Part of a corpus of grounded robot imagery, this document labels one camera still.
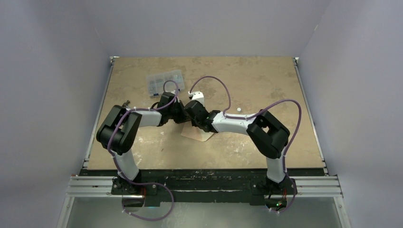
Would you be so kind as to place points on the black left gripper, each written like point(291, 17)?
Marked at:
point(183, 116)

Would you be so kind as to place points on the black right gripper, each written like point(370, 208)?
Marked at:
point(195, 123)

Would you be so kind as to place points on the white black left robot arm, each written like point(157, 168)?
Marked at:
point(119, 129)

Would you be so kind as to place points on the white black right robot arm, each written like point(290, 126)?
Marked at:
point(268, 134)

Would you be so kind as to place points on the clear plastic organizer box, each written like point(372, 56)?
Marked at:
point(158, 83)

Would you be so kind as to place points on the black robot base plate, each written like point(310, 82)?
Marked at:
point(149, 177)

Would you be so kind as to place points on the aluminium frame rail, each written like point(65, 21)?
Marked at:
point(309, 186)

